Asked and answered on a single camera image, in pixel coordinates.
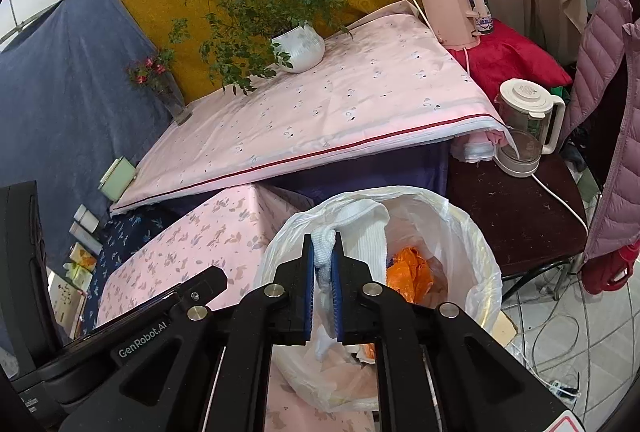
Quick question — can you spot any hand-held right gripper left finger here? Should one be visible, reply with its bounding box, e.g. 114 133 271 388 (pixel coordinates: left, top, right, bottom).
60 235 316 432

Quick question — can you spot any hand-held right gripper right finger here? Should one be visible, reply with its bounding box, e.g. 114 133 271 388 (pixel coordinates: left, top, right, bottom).
332 235 586 432

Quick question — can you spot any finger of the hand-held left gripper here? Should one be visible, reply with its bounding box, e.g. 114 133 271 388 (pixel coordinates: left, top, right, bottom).
75 265 229 348

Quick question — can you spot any white and grey cloth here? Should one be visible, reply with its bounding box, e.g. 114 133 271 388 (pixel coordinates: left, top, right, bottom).
310 199 391 360

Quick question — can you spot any orange plastic wrapper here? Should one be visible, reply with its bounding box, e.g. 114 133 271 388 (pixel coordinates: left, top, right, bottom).
362 246 436 360

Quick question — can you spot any trash bin with white bag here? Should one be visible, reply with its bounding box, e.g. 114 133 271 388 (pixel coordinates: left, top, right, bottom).
260 185 503 413

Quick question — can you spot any pale green carton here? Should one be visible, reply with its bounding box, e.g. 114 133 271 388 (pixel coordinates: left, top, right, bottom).
50 272 88 338

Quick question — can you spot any pink floral tablecloth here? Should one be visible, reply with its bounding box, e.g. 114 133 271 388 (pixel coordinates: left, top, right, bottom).
95 185 381 432

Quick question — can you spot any orange and green carton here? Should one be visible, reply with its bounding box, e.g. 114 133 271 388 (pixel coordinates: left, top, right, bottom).
62 243 98 288

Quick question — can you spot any white bottle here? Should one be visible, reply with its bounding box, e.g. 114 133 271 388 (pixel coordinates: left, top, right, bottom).
74 206 101 233
70 222 103 255

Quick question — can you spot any navy floral cloth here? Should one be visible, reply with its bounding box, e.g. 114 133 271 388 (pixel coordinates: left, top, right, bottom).
82 207 176 333

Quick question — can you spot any dark navy cloth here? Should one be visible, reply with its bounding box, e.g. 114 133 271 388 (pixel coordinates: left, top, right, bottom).
270 139 451 208

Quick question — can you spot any mint green box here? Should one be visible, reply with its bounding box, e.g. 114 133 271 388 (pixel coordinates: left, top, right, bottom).
97 156 137 203

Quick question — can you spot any pink sheet with red stripe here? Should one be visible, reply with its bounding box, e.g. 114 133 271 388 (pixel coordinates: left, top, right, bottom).
110 0 521 215

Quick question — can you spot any cardboard piece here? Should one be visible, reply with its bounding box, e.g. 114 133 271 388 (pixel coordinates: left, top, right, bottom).
492 309 518 348

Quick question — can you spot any glass vase with flowers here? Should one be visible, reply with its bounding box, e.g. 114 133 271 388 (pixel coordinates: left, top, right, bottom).
125 52 193 125

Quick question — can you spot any folded pink and white cloth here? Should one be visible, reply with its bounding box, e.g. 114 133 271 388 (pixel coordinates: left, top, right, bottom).
452 135 508 163

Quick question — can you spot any dark wooden side table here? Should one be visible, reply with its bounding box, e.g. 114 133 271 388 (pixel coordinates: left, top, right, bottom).
447 152 588 283

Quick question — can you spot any blue hanging cloth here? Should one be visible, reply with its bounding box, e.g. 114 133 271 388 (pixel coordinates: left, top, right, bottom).
0 0 173 358

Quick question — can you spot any potted plant in white pot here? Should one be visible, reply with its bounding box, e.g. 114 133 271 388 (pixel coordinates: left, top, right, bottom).
170 0 361 96

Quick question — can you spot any white power strip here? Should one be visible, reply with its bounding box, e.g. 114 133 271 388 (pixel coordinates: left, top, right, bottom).
547 374 583 408

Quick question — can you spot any glass jug with white lid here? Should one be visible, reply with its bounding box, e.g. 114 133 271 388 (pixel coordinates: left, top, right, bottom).
492 78 567 178

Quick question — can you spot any red cloth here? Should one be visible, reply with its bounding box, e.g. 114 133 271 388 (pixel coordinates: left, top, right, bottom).
445 20 573 100

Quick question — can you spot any pink electric kettle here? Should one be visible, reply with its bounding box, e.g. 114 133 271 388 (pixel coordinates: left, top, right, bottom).
412 0 493 49

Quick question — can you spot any blue label can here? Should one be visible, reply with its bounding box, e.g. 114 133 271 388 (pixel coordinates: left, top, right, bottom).
462 0 496 36

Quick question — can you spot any pink puffer jacket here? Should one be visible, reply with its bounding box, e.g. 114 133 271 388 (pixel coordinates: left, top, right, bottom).
557 0 640 263

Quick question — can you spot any white jug power cord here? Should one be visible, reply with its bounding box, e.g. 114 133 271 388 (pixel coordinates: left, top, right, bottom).
530 172 591 233

